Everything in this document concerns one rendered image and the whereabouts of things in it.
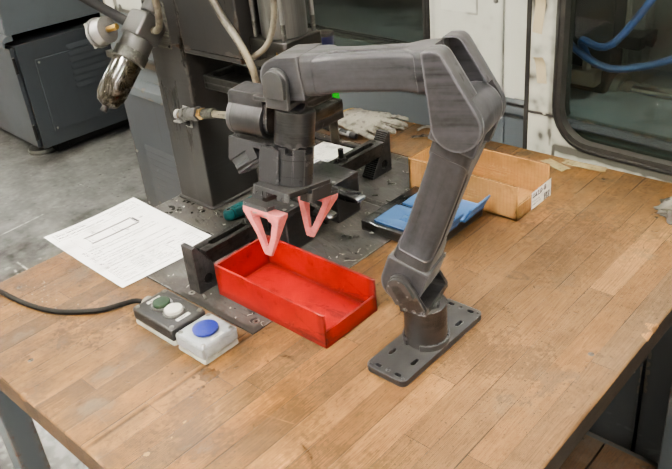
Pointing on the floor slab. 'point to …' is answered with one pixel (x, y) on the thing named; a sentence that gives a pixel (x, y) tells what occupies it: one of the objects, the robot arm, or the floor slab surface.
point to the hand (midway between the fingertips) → (290, 240)
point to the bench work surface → (255, 384)
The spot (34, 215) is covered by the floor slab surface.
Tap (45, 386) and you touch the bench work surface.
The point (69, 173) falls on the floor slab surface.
